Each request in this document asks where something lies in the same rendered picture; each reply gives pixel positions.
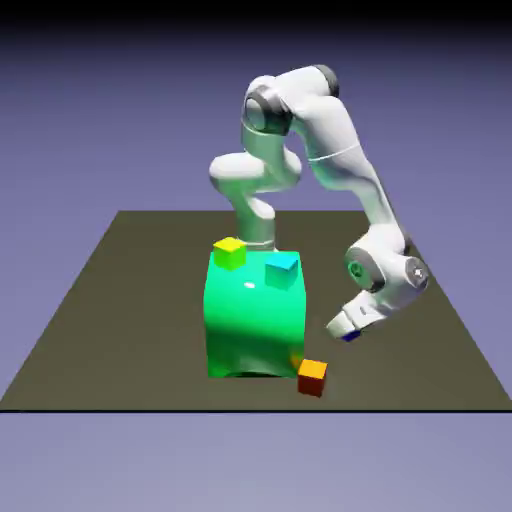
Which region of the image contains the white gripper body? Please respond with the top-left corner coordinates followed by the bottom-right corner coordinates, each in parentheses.
top-left (325, 299), bottom-right (371, 340)

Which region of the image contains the small orange cube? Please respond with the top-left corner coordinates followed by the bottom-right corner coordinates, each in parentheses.
top-left (296, 358), bottom-right (329, 399)

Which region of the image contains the small cyan cube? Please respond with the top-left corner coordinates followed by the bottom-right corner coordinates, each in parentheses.
top-left (264, 255), bottom-right (300, 292)

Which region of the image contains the small yellow cube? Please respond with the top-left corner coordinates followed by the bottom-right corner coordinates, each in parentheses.
top-left (212, 236), bottom-right (248, 272)

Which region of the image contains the large green box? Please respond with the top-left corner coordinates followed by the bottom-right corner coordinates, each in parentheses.
top-left (202, 250), bottom-right (308, 380)

